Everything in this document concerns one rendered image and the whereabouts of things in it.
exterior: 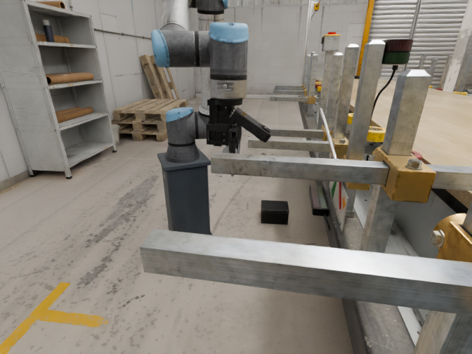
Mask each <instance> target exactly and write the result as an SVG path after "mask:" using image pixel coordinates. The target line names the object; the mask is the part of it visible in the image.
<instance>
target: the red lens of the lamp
mask: <svg viewBox="0 0 472 354"><path fill-rule="evenodd" d="M383 42H384V43H385V44H386V45H385V49H384V51H411V50H412V44H413V40H409V39H402V40H385V41H383Z"/></svg>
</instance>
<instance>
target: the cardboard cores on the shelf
mask: <svg viewBox="0 0 472 354"><path fill-rule="evenodd" d="M35 37H36V40H37V41H47V40H46V35H45V34H38V33H35ZM53 37H54V40H55V42H56V43H66V44H69V43H70V40H69V39H68V38H67V37H65V36H58V35H53ZM93 78H94V76H93V74H91V73H88V72H80V73H77V72H73V73H62V74H46V79H47V82H48V85H51V84H63V83H70V82H77V81H89V80H93ZM92 112H93V108H92V107H85V108H82V109H81V108H80V107H72V108H69V109H66V110H60V111H56V112H55V114H56V117H57V120H58V123H60V122H65V121H67V120H70V119H74V118H77V117H81V116H84V115H86V114H91V113H92Z"/></svg>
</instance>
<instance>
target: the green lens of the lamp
mask: <svg viewBox="0 0 472 354"><path fill-rule="evenodd" d="M409 57H410V53H383V59H382V63H408V62H409Z"/></svg>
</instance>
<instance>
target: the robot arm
mask: <svg viewBox="0 0 472 354"><path fill-rule="evenodd" d="M162 1H163V2H164V7H163V11H162V20H161V25H160V29H156V30H153V31H152V32H151V39H152V49H153V54H154V59H155V64H156V66H158V67H165V68H169V67H200V72H201V90H202V104H201V105H200V106H199V109H198V110H199V112H193V111H194V110H193V108H192V107H180V108H175V109H172V110H169V111H167V112H166V130H167V138H168V148H167V151H166V160H167V161H169V162H173V163H187V162H193V161H195V160H197V159H199V150H198V149H197V146H196V144H195V139H206V144H207V145H214V146H222V145H225V147H224V148H223V153H236V154H239V153H240V141H241V137H242V127H243V128H244V129H246V130H247V131H249V132H250V133H252V134H253V135H255V136H256V137H257V138H258V139H259V140H261V141H263V142H264V143H266V142H267V141H268V140H269V138H270V137H271V130H270V129H269V128H268V127H266V126H264V125H262V124H260V123H259V122H258V121H256V120H255V119H254V118H252V117H250V116H249V115H248V114H247V113H245V112H243V111H242V110H241V109H239V108H238V107H237V108H236V110H235V107H234V106H236V105H242V99H243V98H246V96H247V58H248V38H249V28H248V26H247V24H245V23H233V22H223V15H224V9H227V8H228V0H162ZM189 8H197V13H198V23H199V31H189V19H188V9H189ZM233 110H235V111H234V112H233ZM232 112H233V114H232Z"/></svg>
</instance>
